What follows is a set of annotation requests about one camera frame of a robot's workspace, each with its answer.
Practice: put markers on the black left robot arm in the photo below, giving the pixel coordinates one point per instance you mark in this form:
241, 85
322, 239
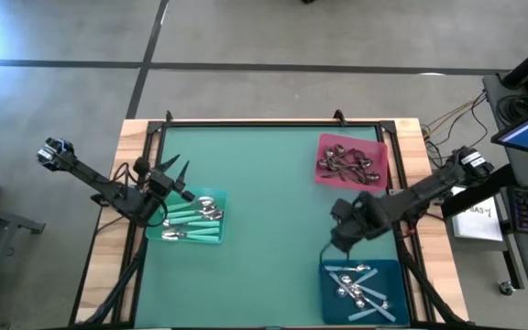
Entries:
90, 174

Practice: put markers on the black frame clamp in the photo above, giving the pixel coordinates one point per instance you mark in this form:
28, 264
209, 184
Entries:
340, 117
168, 117

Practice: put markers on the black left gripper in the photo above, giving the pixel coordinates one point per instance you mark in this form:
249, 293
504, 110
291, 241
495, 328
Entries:
165, 185

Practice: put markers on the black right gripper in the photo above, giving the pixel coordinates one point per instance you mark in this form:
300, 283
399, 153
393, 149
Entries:
360, 217

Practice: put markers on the white paper sheet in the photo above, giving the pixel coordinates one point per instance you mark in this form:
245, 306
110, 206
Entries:
475, 220

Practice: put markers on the dark blue plastic bin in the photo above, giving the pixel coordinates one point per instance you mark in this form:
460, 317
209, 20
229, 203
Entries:
397, 275

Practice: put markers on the black diagonal bar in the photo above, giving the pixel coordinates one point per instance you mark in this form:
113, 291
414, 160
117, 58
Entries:
475, 194

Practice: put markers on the steel spoon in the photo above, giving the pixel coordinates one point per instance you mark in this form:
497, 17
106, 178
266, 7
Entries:
338, 150
374, 177
366, 162
337, 174
326, 163

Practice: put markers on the caster wheel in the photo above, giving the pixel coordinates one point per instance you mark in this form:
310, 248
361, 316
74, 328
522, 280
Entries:
506, 288

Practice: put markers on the teal translucent plastic bin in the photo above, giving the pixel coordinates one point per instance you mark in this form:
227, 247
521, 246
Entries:
218, 194

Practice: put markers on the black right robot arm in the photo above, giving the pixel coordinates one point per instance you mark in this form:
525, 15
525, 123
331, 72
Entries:
429, 188

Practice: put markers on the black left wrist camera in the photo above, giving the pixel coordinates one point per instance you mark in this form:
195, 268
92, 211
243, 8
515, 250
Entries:
141, 166

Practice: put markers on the pink plastic bin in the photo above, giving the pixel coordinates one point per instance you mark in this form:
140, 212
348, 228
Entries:
374, 146

